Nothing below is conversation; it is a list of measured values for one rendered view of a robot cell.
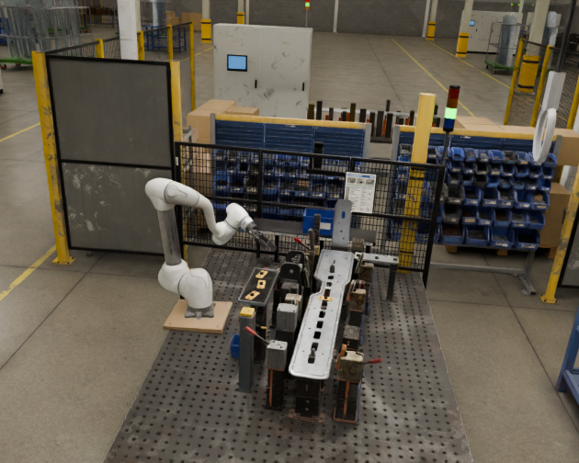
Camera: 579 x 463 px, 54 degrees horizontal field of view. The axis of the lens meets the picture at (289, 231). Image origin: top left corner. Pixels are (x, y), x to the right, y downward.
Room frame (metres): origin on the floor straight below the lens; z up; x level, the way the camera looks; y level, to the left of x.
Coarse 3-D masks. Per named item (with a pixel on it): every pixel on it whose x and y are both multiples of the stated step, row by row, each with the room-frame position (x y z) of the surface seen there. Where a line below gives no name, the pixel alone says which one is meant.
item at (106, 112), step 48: (48, 96) 5.01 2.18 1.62; (96, 96) 4.97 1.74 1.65; (144, 96) 4.94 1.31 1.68; (48, 144) 4.99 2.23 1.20; (96, 144) 4.98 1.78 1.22; (144, 144) 4.94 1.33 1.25; (96, 192) 4.98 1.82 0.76; (144, 192) 4.95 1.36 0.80; (96, 240) 4.99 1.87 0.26; (144, 240) 4.97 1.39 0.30
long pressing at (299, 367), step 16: (320, 256) 3.32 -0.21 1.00; (336, 256) 3.34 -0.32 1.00; (352, 256) 3.36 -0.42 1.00; (320, 272) 3.11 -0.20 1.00; (336, 272) 3.12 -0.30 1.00; (336, 288) 2.91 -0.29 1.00; (320, 304) 2.72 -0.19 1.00; (336, 304) 2.73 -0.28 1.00; (304, 320) 2.55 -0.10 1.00; (320, 320) 2.56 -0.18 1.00; (336, 320) 2.57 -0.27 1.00; (304, 336) 2.40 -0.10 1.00; (320, 336) 2.40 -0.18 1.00; (304, 352) 2.26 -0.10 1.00; (320, 352) 2.27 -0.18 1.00; (304, 368) 2.14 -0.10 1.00; (320, 368) 2.14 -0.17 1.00
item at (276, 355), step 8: (272, 344) 2.23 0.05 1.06; (280, 344) 2.23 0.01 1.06; (272, 352) 2.20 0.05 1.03; (280, 352) 2.19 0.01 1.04; (272, 360) 2.20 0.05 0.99; (280, 360) 2.19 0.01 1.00; (272, 368) 2.20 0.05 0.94; (280, 368) 2.19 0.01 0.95; (272, 376) 2.21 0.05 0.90; (280, 376) 2.20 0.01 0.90; (272, 384) 2.20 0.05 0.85; (280, 384) 2.20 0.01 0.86; (272, 392) 2.20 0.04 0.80; (280, 392) 2.19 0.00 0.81; (272, 400) 2.20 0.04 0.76; (280, 400) 2.19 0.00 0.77; (272, 408) 2.20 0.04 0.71; (280, 408) 2.19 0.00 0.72
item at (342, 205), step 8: (344, 200) 3.51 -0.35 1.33; (336, 208) 3.52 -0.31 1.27; (344, 208) 3.51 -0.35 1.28; (336, 216) 3.51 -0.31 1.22; (336, 224) 3.51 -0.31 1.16; (344, 224) 3.51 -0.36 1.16; (336, 232) 3.51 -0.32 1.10; (344, 232) 3.51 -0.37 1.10; (336, 240) 3.51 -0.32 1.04; (344, 240) 3.51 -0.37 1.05
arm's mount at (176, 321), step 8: (176, 304) 3.13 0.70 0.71; (184, 304) 3.13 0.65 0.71; (216, 304) 3.15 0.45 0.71; (224, 304) 3.15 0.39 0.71; (176, 312) 3.02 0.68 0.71; (184, 312) 3.03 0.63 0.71; (216, 312) 3.04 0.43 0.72; (224, 312) 3.04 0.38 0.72; (168, 320) 2.93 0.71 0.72; (176, 320) 2.93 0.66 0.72; (184, 320) 2.94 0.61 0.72; (192, 320) 2.94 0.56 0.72; (200, 320) 2.94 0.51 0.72; (208, 320) 2.94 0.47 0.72; (216, 320) 2.95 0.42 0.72; (224, 320) 2.95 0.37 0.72; (168, 328) 2.85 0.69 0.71; (176, 328) 2.85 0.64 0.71; (184, 328) 2.85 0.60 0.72; (192, 328) 2.84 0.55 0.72; (200, 328) 2.84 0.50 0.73; (208, 328) 2.85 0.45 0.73; (216, 328) 2.85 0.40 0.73
